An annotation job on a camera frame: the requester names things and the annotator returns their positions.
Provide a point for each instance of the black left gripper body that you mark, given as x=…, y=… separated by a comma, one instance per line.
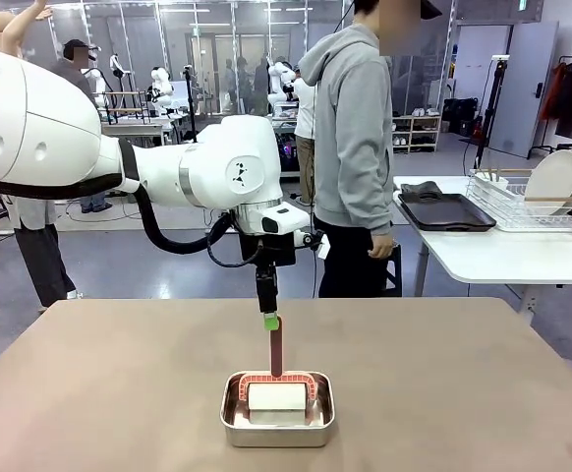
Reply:
x=268, y=251

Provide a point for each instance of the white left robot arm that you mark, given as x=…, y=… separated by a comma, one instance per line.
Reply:
x=45, y=128

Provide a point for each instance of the person's right forearm grey sleeve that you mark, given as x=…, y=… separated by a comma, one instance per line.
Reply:
x=383, y=206

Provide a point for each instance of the person's right hand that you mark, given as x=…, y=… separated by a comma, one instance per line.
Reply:
x=383, y=248

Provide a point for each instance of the person in white shirt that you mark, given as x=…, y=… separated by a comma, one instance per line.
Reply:
x=305, y=162

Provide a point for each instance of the grey plastic stool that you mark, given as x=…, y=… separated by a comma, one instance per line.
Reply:
x=395, y=275

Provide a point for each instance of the rectangular steel container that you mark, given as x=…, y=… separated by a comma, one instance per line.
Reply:
x=276, y=435

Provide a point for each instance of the person in grey hoodie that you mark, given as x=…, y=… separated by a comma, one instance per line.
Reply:
x=350, y=123

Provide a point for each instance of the dark folded cloth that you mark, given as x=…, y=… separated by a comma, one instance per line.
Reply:
x=421, y=188

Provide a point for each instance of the white humanoid robot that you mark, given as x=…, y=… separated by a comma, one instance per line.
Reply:
x=281, y=83
x=160, y=88

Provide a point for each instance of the black flat tray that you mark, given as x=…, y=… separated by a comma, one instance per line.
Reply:
x=448, y=214

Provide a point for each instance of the wooden shoe shelf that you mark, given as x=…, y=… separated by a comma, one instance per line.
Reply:
x=416, y=130

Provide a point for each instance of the beige mannequin with red scarf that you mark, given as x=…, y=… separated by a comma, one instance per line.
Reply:
x=45, y=255

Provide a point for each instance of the white rounded table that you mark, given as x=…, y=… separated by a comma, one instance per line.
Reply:
x=512, y=255

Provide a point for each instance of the black tripod stand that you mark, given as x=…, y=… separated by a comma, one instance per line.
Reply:
x=490, y=113

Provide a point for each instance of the person in dark hoodie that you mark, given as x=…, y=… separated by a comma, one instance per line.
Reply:
x=72, y=69

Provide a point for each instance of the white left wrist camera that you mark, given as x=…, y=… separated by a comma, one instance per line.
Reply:
x=318, y=245

